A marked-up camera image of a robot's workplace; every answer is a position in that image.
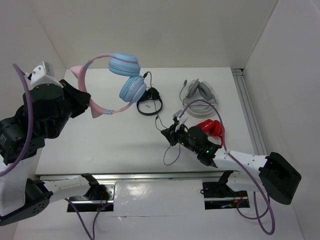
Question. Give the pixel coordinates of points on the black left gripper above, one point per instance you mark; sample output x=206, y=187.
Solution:
x=80, y=99

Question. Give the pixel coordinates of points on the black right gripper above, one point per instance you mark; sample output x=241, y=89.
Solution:
x=170, y=134

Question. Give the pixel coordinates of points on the pink blue cat-ear headphones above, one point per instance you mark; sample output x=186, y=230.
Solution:
x=121, y=64

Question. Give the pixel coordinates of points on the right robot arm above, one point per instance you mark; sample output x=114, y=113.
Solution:
x=279, y=178

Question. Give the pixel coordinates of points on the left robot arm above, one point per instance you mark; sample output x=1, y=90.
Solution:
x=20, y=196

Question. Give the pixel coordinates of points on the red white headphones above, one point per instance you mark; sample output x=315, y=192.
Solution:
x=213, y=127

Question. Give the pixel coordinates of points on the grey white headphones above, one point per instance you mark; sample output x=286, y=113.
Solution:
x=200, y=95

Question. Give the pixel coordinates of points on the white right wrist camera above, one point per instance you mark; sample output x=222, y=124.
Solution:
x=179, y=119

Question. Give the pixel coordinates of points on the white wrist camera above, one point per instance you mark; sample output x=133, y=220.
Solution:
x=43, y=74
x=179, y=119

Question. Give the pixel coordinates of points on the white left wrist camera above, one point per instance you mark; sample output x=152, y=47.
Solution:
x=43, y=74

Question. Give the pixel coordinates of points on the aluminium front rail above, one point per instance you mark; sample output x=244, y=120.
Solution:
x=159, y=176

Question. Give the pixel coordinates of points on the aluminium side rail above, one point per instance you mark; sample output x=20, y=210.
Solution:
x=249, y=112

